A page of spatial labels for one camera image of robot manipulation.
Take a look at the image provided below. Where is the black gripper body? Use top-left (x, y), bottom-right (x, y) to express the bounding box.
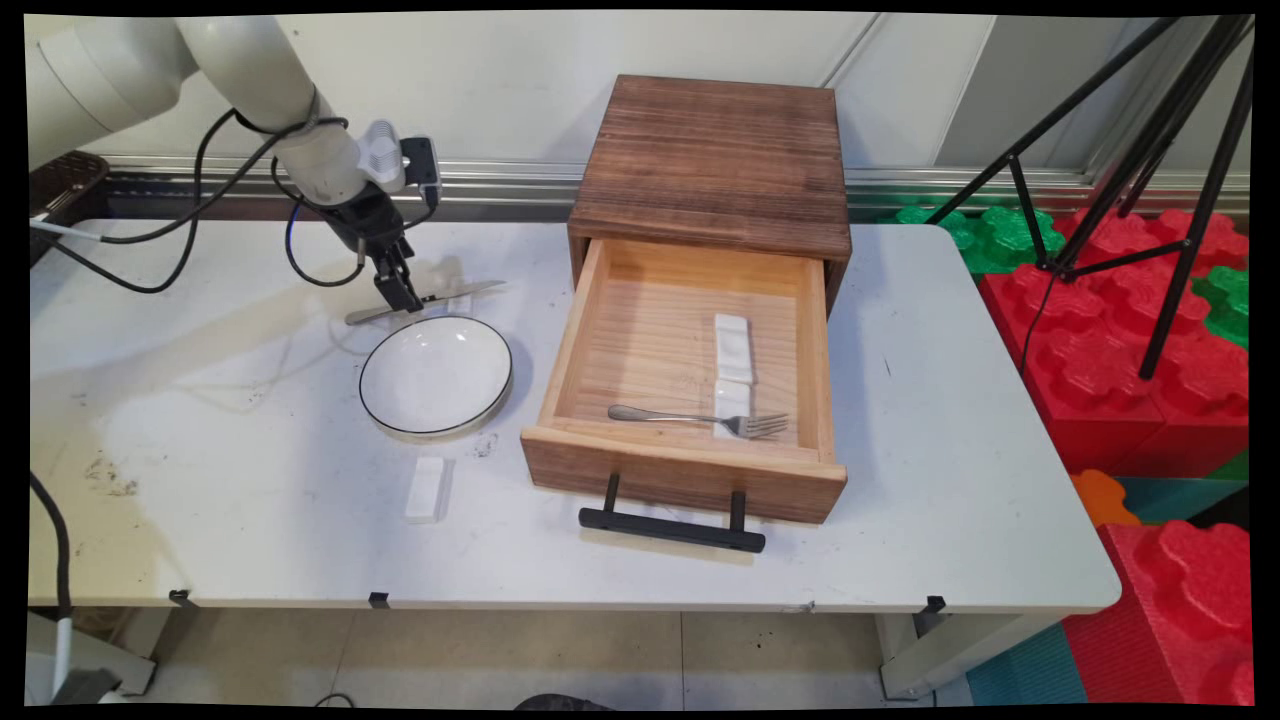
top-left (322, 185), bottom-right (413, 263)

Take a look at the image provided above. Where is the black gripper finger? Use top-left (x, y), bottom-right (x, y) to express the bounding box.
top-left (372, 250), bottom-right (419, 314)
top-left (392, 240), bottom-right (427, 309)

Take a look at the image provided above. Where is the silver table knife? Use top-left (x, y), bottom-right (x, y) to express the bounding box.
top-left (344, 281), bottom-right (508, 327)

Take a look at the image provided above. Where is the white bowl black rim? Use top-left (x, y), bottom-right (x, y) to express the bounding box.
top-left (358, 315), bottom-right (515, 439)

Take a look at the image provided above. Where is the silver fork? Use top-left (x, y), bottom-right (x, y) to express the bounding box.
top-left (607, 404), bottom-right (790, 439)

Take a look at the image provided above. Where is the dark brown wooden cabinet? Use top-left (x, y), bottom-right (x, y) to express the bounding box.
top-left (566, 74), bottom-right (853, 319)

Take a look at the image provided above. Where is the light wooden drawer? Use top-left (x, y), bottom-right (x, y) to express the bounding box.
top-left (519, 238), bottom-right (848, 526)

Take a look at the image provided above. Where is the white table leg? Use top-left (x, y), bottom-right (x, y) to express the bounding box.
top-left (28, 610), bottom-right (158, 699)
top-left (878, 612), bottom-right (1051, 699)

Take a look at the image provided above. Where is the orange foam piece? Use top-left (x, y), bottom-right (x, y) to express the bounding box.
top-left (1070, 469), bottom-right (1143, 529)

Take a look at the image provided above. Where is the teal foam mat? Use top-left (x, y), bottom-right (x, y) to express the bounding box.
top-left (965, 622), bottom-right (1089, 707)
top-left (1118, 475), bottom-right (1251, 523)

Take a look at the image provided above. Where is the black tripod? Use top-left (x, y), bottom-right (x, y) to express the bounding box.
top-left (925, 14), bottom-right (1257, 381)

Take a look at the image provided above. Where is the small green foam block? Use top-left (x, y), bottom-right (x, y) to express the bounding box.
top-left (1192, 264), bottom-right (1251, 349)

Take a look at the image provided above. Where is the white perforated camera mount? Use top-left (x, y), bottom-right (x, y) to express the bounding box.
top-left (358, 120), bottom-right (407, 193)

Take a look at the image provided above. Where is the black camera cable loop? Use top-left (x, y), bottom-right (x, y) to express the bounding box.
top-left (284, 150), bottom-right (441, 289)

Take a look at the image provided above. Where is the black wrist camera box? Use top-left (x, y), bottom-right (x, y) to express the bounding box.
top-left (400, 137), bottom-right (443, 208)

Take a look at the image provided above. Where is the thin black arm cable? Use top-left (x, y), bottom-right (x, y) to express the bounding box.
top-left (30, 108), bottom-right (351, 296)

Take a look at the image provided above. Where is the black drawer handle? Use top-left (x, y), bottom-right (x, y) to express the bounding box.
top-left (578, 472), bottom-right (766, 554)

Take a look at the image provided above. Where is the aluminium wall rail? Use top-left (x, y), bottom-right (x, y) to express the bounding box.
top-left (100, 157), bottom-right (1251, 223)

